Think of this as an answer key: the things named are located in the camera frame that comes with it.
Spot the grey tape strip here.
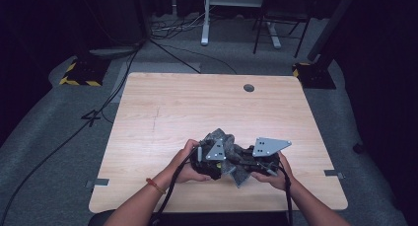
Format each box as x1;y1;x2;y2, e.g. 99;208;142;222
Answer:
85;178;110;189
322;169;346;181

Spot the white desk frame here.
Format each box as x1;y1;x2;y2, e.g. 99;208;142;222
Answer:
200;0;283;50

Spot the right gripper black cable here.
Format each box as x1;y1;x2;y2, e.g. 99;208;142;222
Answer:
278;161;295;226

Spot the grey fluffy cloth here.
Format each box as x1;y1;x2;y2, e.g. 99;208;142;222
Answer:
199;127;262;188

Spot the bundle of floor cables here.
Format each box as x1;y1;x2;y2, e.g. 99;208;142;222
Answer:
151;5;213;40

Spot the long black floor cable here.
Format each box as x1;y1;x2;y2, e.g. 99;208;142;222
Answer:
0;41;143;220

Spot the person's left hand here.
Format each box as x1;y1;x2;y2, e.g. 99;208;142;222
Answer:
168;138;213;185

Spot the person's right hand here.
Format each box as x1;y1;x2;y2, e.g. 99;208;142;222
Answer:
250;152;295;191

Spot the red string bracelet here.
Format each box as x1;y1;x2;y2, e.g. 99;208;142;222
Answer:
145;177;168;196

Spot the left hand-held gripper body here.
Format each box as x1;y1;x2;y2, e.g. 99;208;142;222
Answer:
190;138;228;182

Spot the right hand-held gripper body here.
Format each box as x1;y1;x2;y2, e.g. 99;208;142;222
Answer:
244;136;293;177

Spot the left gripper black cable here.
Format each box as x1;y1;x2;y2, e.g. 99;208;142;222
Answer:
149;146;200;226

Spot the slanted dark metal pole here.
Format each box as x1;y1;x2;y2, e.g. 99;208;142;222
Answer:
307;0;360;63

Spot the black metal chair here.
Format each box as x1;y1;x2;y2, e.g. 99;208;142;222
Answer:
251;0;312;59

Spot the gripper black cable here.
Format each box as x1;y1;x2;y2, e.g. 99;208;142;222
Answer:
278;161;295;226
149;146;200;226

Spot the black yellow striped stand base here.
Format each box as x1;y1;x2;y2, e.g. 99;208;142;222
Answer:
58;56;111;87
292;61;337;90

